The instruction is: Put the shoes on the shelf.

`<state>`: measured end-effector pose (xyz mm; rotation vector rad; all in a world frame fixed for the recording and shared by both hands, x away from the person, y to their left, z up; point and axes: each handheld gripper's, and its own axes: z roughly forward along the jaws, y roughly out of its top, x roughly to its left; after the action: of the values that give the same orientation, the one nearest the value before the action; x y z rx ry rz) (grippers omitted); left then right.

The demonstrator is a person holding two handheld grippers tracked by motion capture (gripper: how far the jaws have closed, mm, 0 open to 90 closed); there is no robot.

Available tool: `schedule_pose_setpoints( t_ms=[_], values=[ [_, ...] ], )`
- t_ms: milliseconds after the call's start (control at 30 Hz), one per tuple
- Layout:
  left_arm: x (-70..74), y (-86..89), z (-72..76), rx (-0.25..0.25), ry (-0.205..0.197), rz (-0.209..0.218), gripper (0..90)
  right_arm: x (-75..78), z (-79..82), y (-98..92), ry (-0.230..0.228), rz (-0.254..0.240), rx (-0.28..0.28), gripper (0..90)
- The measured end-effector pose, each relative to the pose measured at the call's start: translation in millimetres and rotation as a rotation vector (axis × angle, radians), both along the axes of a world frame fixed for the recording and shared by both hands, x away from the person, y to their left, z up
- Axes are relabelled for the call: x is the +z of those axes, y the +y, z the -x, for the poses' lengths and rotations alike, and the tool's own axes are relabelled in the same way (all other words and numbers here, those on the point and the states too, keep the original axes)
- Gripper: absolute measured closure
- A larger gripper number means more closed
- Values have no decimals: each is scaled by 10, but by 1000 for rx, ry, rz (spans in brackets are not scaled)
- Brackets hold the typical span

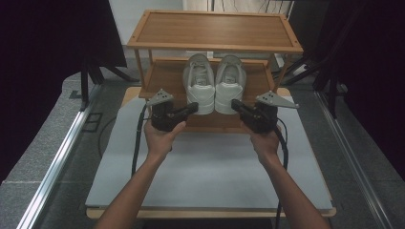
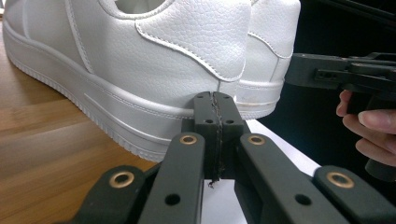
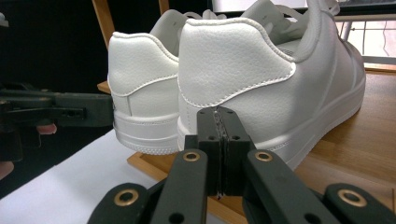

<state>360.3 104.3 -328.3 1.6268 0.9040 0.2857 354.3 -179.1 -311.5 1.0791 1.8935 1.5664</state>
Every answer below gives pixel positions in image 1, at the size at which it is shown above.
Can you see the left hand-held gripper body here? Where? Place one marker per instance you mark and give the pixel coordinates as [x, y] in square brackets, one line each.
[164, 116]

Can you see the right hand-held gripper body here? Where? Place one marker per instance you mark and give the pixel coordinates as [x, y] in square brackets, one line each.
[262, 116]

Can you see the white sneaker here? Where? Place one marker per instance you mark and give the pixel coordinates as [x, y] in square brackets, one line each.
[229, 92]
[200, 92]

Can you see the wooden shoe rack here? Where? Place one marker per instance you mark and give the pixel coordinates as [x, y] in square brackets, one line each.
[216, 30]

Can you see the person's left hand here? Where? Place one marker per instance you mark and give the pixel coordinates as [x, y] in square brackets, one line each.
[160, 141]

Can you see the person's right hand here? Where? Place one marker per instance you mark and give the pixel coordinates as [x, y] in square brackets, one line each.
[265, 143]

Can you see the white table mat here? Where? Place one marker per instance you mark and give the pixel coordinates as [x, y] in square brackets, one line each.
[207, 171]

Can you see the dark floor socket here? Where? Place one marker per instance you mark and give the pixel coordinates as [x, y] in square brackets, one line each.
[92, 122]

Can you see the black metal stand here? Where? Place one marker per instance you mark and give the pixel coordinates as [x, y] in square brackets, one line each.
[321, 70]
[92, 74]

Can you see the black curtain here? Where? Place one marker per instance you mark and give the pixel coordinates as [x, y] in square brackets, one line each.
[369, 63]
[41, 63]

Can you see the metal floor rail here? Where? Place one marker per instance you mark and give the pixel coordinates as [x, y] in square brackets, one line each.
[54, 168]
[353, 159]

